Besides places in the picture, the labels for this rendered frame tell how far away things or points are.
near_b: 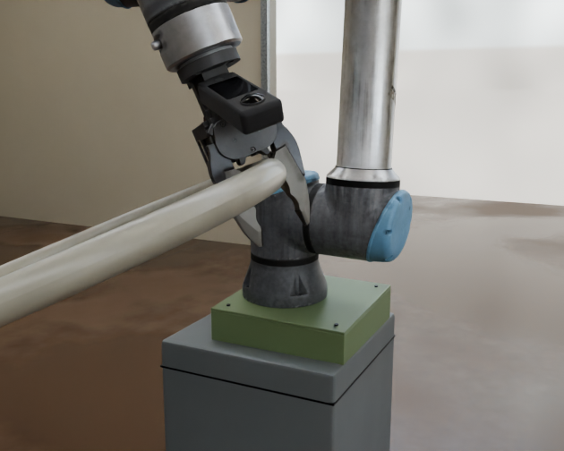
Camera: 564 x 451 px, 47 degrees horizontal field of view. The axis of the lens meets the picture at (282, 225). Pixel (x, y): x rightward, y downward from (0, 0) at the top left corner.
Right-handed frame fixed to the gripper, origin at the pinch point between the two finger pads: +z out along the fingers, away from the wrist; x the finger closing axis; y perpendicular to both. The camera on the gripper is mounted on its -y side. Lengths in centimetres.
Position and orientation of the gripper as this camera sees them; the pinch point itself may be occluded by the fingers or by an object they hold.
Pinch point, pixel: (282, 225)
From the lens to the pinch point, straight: 72.3
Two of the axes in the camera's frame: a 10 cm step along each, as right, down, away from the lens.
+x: -8.6, 4.0, -3.0
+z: 3.8, 9.1, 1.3
